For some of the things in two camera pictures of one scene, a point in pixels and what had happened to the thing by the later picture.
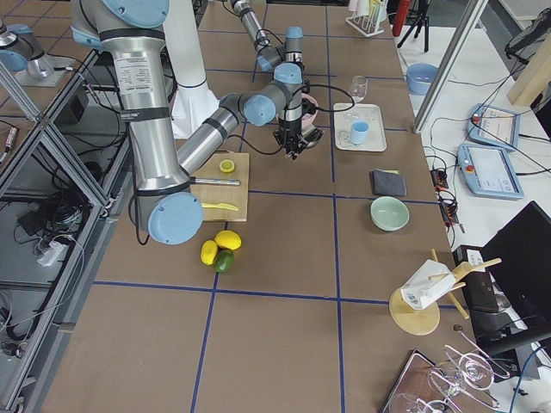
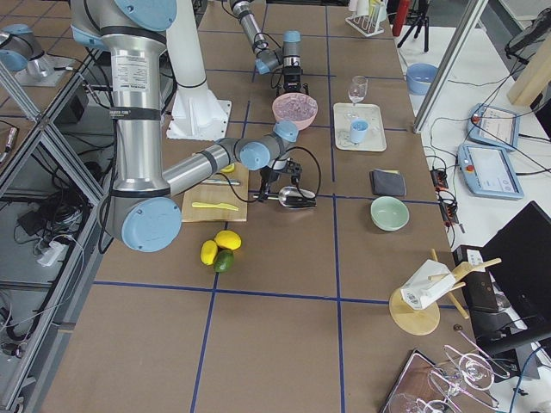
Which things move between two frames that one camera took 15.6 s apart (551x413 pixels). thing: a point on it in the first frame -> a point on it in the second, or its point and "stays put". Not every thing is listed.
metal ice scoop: (312, 138) -> (294, 197)
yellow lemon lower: (208, 251) stays put
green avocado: (224, 261) stays put
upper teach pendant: (494, 126) stays put
